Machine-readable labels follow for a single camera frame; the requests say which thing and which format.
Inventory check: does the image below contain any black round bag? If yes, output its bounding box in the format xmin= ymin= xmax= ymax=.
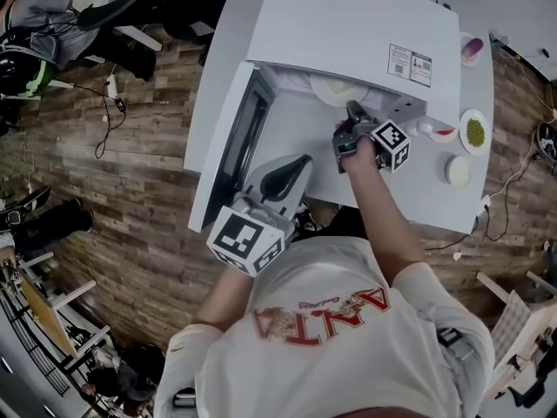
xmin=536 ymin=121 xmax=557 ymax=164

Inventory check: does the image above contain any person's right hand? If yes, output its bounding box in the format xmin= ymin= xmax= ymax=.
xmin=343 ymin=139 xmax=383 ymax=174

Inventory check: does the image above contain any grey harness buckle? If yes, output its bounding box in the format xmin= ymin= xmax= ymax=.
xmin=437 ymin=327 xmax=478 ymax=363

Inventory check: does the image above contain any small white cup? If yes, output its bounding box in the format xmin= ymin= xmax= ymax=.
xmin=406 ymin=118 xmax=437 ymax=137

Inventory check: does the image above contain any black helmet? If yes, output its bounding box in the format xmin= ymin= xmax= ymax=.
xmin=0 ymin=45 xmax=44 ymax=96

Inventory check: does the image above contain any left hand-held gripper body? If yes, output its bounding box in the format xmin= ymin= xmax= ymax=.
xmin=205 ymin=185 xmax=305 ymax=278

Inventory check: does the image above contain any purple onion half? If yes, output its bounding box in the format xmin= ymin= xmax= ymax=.
xmin=461 ymin=37 xmax=485 ymax=63

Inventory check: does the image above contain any person's white printed t-shirt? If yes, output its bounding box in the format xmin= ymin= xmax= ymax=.
xmin=154 ymin=237 xmax=495 ymax=418

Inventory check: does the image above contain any white round plate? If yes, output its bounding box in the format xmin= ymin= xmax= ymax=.
xmin=459 ymin=108 xmax=493 ymax=157

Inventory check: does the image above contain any person's right forearm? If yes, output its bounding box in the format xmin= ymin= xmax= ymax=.
xmin=346 ymin=163 xmax=427 ymax=280

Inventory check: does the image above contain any white microwave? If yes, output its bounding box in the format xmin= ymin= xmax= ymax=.
xmin=187 ymin=0 xmax=461 ymax=234

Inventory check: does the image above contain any black wire rack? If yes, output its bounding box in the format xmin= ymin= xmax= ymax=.
xmin=0 ymin=293 xmax=71 ymax=396

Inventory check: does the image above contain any white frame stool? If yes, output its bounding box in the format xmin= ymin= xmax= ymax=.
xmin=17 ymin=250 xmax=112 ymax=367

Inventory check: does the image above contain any wooden board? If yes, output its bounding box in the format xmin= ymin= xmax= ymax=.
xmin=19 ymin=272 xmax=80 ymax=361

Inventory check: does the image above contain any pile of green peas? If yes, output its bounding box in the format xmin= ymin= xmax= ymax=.
xmin=466 ymin=118 xmax=487 ymax=147

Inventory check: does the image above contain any light wooden chair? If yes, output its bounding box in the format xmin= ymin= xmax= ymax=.
xmin=475 ymin=270 xmax=557 ymax=408

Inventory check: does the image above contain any white plate of food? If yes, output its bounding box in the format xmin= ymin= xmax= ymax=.
xmin=309 ymin=74 xmax=384 ymax=109

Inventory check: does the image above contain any thin black floor cable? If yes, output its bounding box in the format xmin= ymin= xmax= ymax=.
xmin=69 ymin=81 xmax=126 ymax=160

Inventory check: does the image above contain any person's left forearm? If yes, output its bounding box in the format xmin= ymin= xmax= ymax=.
xmin=191 ymin=261 xmax=262 ymax=333

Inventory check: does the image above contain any small white bowl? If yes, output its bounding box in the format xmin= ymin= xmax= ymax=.
xmin=444 ymin=154 xmax=475 ymax=188

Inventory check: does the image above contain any beige cable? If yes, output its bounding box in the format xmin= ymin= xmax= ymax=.
xmin=489 ymin=126 xmax=543 ymax=200

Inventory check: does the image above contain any red cable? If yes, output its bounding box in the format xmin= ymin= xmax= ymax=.
xmin=422 ymin=233 xmax=473 ymax=253

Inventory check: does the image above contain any black office chair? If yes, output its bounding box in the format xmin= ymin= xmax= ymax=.
xmin=76 ymin=0 xmax=238 ymax=43

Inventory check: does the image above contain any white dish with red chili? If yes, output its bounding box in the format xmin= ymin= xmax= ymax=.
xmin=428 ymin=124 xmax=460 ymax=145

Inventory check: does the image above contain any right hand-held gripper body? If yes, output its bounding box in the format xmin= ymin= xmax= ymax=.
xmin=332 ymin=119 xmax=412 ymax=174

